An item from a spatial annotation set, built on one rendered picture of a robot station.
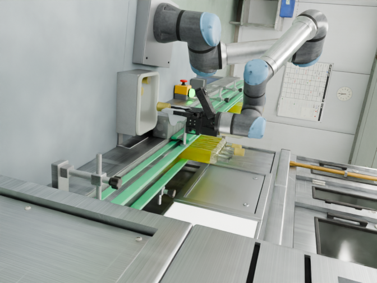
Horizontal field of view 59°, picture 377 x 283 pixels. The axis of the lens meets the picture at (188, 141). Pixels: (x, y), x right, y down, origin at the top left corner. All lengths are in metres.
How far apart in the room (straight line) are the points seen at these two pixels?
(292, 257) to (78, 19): 0.82
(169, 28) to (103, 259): 1.02
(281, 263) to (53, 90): 0.72
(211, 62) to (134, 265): 1.07
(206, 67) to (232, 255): 1.04
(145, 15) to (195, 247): 1.00
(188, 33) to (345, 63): 6.13
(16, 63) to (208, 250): 0.60
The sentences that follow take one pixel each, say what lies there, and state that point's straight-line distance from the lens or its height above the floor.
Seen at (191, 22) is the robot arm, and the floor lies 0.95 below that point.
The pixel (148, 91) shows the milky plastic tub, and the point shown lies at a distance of 1.35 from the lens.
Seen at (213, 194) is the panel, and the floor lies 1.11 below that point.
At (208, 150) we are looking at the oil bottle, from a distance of 1.41.
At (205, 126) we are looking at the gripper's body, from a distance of 1.18.
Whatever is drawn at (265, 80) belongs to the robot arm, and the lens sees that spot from 1.11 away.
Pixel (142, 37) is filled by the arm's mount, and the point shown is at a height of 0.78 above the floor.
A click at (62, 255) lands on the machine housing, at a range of 0.46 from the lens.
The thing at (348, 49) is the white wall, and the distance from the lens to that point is 7.28.
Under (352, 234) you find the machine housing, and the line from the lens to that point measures 1.43.
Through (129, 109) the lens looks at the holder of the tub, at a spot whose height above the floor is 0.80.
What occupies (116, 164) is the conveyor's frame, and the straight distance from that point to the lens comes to 1.12.
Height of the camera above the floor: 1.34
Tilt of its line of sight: 16 degrees down
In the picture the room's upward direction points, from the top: 100 degrees clockwise
